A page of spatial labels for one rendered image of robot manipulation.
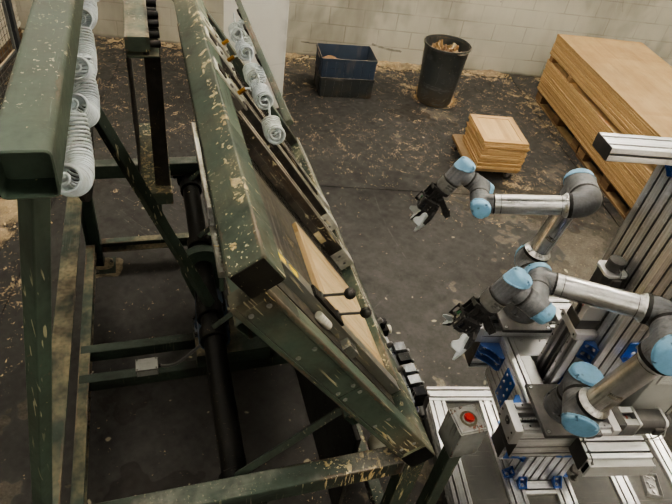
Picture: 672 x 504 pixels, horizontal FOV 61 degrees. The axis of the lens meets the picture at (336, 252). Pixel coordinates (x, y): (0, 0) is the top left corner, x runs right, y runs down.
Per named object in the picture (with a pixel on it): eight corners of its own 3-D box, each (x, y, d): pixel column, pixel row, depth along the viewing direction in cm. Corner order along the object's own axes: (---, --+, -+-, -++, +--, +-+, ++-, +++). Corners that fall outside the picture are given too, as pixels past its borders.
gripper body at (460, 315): (446, 312, 184) (472, 290, 178) (465, 321, 187) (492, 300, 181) (451, 330, 178) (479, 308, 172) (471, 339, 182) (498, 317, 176)
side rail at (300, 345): (399, 458, 210) (425, 445, 209) (229, 312, 133) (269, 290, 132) (394, 444, 214) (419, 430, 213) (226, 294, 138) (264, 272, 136)
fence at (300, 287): (391, 394, 227) (399, 389, 226) (265, 263, 161) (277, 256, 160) (386, 384, 230) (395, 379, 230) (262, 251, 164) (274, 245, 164)
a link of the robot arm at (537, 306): (559, 295, 177) (533, 273, 175) (557, 319, 168) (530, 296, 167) (540, 307, 182) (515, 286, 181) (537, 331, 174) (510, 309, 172)
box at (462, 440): (475, 454, 227) (489, 429, 215) (448, 460, 223) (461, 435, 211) (462, 428, 235) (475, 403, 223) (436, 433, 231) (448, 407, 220)
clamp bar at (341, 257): (342, 273, 276) (385, 248, 273) (191, 85, 193) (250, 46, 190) (336, 259, 283) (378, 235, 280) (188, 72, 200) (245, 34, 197)
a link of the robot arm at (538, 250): (511, 280, 248) (579, 180, 212) (508, 258, 259) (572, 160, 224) (537, 288, 248) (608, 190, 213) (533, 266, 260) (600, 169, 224)
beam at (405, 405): (411, 469, 218) (436, 456, 217) (400, 459, 210) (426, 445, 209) (289, 157, 373) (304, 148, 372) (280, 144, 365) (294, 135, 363)
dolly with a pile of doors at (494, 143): (516, 183, 530) (532, 145, 503) (463, 180, 522) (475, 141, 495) (497, 148, 575) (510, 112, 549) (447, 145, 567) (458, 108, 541)
